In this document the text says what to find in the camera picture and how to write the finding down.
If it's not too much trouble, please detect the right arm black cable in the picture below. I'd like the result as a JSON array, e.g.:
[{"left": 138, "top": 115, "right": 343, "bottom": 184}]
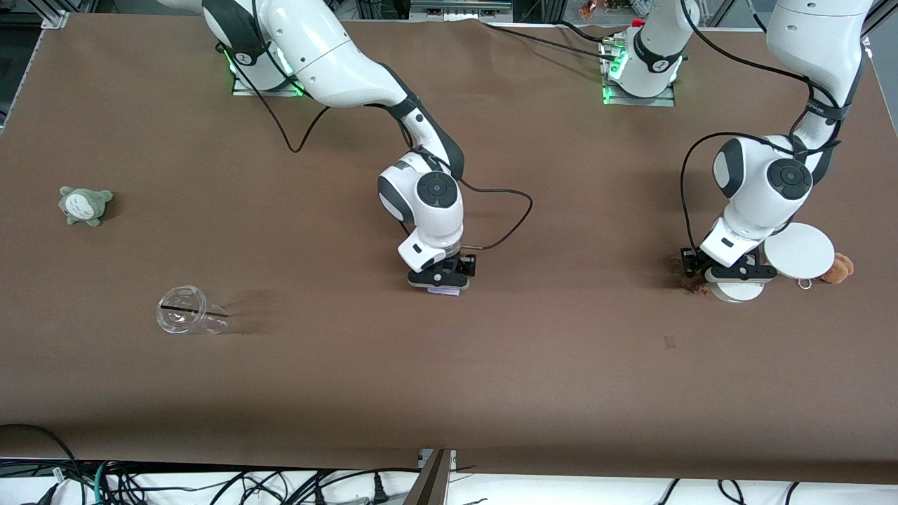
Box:
[{"left": 239, "top": 56, "right": 534, "bottom": 252}]

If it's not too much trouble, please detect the clear plastic cup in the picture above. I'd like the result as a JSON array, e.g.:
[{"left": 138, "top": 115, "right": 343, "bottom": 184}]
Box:
[{"left": 156, "top": 285, "right": 231, "bottom": 335}]

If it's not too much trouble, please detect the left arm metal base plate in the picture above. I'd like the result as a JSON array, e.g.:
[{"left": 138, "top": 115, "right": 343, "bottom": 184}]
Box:
[{"left": 602, "top": 49, "right": 676, "bottom": 107}]

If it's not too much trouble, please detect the metal frame bar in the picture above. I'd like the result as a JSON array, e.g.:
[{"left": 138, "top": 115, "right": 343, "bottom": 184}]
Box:
[{"left": 410, "top": 0, "right": 513, "bottom": 22}]

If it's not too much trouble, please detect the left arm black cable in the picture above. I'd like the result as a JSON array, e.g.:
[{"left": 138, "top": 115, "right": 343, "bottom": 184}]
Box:
[{"left": 679, "top": 0, "right": 843, "bottom": 257}]

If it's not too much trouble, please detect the brown wooden board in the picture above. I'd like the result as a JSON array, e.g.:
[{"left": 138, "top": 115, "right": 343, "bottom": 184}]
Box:
[{"left": 403, "top": 449, "right": 452, "bottom": 505}]

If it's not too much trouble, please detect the grey plush toy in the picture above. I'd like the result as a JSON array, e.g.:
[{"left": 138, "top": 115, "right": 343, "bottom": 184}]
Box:
[{"left": 58, "top": 186, "right": 114, "bottom": 227}]

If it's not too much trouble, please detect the black cable across tabletop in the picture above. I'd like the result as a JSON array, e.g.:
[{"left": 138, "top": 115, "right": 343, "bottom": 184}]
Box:
[{"left": 484, "top": 21, "right": 618, "bottom": 60}]

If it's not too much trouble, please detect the thick black looped cable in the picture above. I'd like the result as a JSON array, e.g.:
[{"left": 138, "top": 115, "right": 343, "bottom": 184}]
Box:
[{"left": 0, "top": 424, "right": 78, "bottom": 485}]

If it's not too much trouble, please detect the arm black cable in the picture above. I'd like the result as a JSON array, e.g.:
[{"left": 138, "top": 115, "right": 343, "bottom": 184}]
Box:
[
  {"left": 679, "top": 0, "right": 843, "bottom": 257},
  {"left": 239, "top": 56, "right": 534, "bottom": 252}
]

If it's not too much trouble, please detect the white round desk lamp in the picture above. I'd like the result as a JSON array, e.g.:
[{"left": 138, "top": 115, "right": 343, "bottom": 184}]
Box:
[{"left": 709, "top": 222, "right": 836, "bottom": 304}]

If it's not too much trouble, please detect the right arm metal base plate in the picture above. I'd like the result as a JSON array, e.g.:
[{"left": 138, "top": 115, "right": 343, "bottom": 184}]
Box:
[{"left": 232, "top": 67, "right": 309, "bottom": 97}]

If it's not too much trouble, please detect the brown plush keychain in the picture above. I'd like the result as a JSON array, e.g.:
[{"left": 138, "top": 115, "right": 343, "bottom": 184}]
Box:
[{"left": 798, "top": 252, "right": 855, "bottom": 290}]

